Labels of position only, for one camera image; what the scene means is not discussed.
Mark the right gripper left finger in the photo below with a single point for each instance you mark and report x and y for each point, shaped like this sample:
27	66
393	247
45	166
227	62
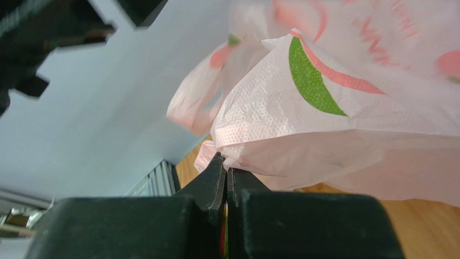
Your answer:
188	224

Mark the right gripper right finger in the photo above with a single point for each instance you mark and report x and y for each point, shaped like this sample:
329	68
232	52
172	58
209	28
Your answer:
267	224

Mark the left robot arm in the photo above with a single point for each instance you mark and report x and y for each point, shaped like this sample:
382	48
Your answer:
31	30

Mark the pink peach plastic bag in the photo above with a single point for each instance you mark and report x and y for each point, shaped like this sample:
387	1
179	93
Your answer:
362	96

